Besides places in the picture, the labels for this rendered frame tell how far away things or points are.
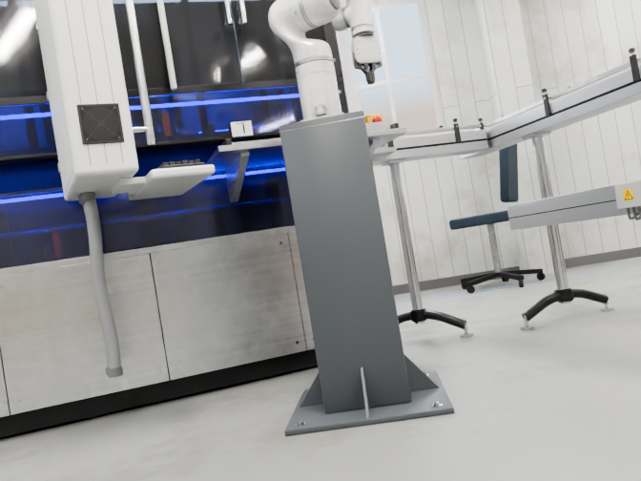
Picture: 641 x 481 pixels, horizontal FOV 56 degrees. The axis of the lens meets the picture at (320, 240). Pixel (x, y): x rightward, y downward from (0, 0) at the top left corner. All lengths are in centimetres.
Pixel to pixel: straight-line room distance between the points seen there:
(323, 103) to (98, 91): 66
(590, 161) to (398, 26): 201
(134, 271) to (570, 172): 408
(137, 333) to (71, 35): 108
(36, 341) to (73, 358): 14
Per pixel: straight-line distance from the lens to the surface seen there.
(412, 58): 551
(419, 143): 288
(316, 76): 186
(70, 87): 191
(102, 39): 197
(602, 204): 260
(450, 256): 533
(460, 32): 564
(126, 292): 238
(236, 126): 249
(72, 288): 238
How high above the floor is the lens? 48
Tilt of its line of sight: 1 degrees up
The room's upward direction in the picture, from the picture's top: 9 degrees counter-clockwise
